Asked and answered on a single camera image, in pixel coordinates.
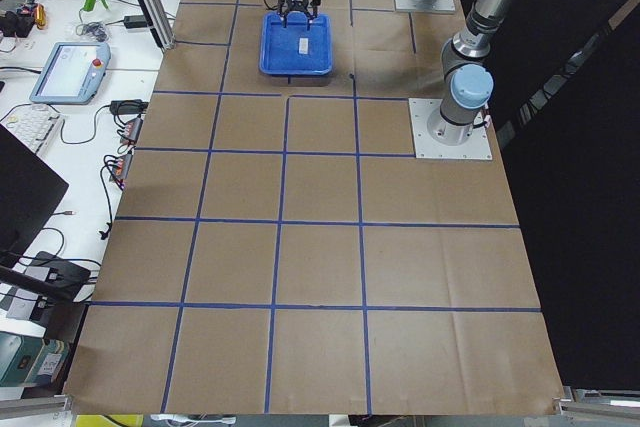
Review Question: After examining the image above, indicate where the blue plastic tray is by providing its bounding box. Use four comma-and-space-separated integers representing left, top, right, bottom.
259, 12, 333, 76

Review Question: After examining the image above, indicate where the black power adapter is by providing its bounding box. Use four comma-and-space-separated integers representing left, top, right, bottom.
122, 15, 149, 30

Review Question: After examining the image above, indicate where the teach pendant tablet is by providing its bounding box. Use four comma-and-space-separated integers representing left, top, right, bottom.
29, 42, 111, 105

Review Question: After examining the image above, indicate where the brown paper table cover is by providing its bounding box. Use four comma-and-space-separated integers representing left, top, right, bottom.
65, 0, 562, 416

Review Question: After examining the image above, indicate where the white keyboard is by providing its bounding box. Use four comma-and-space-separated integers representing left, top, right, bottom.
1, 104, 63, 157

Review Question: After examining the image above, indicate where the black monitor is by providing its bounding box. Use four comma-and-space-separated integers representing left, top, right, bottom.
1, 128, 90, 302

